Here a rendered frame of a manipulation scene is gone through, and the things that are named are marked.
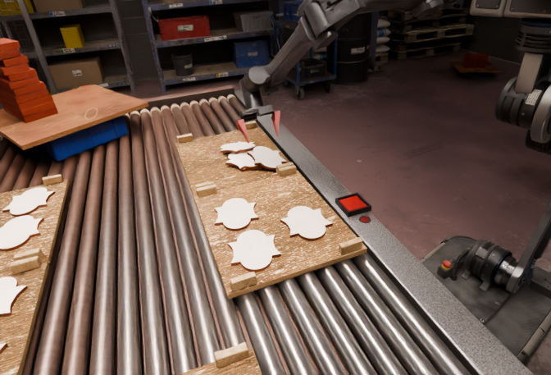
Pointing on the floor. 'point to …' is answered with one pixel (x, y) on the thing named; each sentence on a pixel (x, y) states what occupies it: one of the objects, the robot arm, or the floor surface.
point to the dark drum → (352, 51)
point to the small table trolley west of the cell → (298, 65)
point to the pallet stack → (425, 32)
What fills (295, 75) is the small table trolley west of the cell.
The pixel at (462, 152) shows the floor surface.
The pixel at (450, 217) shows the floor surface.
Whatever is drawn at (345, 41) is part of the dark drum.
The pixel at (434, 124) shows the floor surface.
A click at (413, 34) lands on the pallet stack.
